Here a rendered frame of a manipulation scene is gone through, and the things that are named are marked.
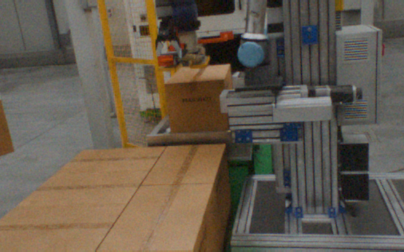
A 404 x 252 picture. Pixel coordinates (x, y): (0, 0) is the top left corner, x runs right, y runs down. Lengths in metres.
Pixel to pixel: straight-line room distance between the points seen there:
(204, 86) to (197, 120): 0.24
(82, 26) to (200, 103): 1.33
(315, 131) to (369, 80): 0.37
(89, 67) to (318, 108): 2.24
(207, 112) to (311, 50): 0.90
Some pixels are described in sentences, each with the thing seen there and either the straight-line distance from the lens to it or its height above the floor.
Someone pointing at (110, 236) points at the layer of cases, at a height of 0.54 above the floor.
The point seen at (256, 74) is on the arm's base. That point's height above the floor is 1.09.
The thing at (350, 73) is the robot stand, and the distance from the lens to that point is 2.21.
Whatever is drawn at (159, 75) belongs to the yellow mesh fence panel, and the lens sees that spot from 3.55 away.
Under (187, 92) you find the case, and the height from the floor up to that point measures 0.88.
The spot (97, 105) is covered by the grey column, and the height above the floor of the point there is 0.67.
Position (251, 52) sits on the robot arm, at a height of 1.22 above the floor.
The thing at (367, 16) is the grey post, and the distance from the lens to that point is 5.55.
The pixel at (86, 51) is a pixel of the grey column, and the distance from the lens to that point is 3.68.
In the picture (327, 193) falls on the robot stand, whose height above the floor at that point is 0.36.
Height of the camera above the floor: 1.47
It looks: 17 degrees down
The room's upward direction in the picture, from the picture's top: 6 degrees counter-clockwise
